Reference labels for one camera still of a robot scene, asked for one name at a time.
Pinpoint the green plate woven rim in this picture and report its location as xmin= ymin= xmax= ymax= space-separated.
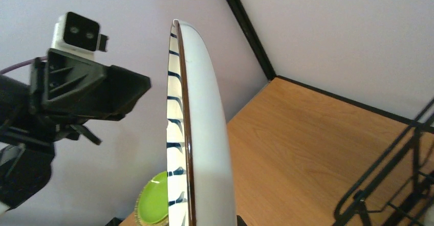
xmin=134 ymin=171 xmax=169 ymax=225

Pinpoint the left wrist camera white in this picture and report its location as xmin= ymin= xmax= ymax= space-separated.
xmin=51 ymin=11 xmax=109 ymax=60

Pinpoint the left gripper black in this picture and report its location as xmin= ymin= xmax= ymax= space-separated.
xmin=29 ymin=49 xmax=151 ymax=145

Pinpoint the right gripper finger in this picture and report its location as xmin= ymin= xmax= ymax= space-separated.
xmin=236 ymin=215 xmax=247 ymax=226

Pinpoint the white blue striped plate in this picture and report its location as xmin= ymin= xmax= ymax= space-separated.
xmin=166 ymin=19 xmax=237 ymax=225

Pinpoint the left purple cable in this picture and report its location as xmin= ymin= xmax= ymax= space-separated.
xmin=0 ymin=56 xmax=49 ymax=75

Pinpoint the black wire dish rack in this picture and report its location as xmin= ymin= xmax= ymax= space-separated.
xmin=332 ymin=101 xmax=433 ymax=225

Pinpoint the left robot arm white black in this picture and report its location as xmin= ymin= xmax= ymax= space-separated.
xmin=1 ymin=49 xmax=151 ymax=213

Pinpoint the black corner frame post left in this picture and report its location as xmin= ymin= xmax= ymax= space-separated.
xmin=226 ymin=0 xmax=277 ymax=81

